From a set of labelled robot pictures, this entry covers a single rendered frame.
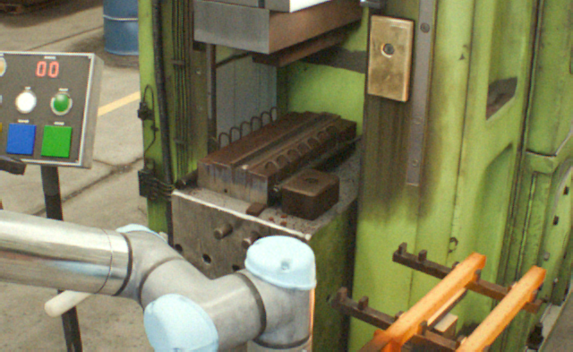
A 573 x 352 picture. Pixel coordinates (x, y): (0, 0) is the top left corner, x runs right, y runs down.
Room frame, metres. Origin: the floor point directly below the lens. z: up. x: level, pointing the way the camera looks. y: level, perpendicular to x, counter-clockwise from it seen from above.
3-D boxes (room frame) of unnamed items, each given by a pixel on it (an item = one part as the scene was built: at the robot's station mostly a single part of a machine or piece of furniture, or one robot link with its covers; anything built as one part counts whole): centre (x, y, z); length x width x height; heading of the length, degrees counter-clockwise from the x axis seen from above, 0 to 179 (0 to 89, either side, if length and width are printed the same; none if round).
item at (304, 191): (1.57, -0.06, 0.95); 0.12 x 0.08 x 0.06; 148
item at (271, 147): (1.78, -0.01, 0.99); 0.42 x 0.05 x 0.01; 148
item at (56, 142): (1.70, 0.56, 1.01); 0.07 x 0.05 x 0.07; 83
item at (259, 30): (1.79, 0.01, 1.32); 0.42 x 0.20 x 0.10; 148
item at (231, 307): (0.68, 0.09, 1.23); 0.11 x 0.11 x 0.08; 37
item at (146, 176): (1.91, 0.38, 0.80); 0.06 x 0.03 x 0.14; 58
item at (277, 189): (1.70, -0.06, 0.95); 0.34 x 0.03 x 0.03; 148
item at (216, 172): (1.79, 0.01, 0.96); 0.42 x 0.20 x 0.09; 148
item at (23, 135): (1.71, 0.66, 1.01); 0.07 x 0.05 x 0.07; 83
